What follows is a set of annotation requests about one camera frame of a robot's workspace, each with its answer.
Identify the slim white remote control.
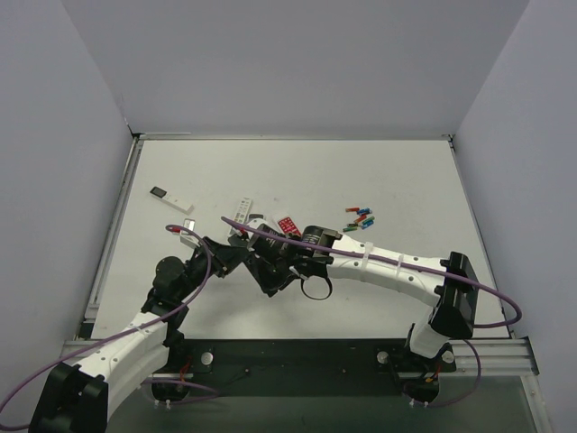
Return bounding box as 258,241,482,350
231,198,253,225

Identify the white remote black tip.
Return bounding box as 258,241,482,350
150,186,194,215

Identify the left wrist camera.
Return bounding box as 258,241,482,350
173,218,197,248

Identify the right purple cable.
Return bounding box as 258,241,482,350
220,216,523,328

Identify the purple cable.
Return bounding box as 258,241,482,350
220,216,523,328
0,224,211,428

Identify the grey white remote control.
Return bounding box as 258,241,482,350
248,214,266,222

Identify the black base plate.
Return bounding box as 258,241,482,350
151,338,456,403

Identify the aluminium frame rail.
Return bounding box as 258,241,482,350
62,336,540,375

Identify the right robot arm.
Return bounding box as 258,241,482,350
242,221,479,359

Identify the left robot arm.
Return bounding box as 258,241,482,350
28,237,249,432

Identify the red white remote control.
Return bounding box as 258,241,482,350
273,213,302,237

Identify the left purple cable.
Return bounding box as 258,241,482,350
0,224,211,428

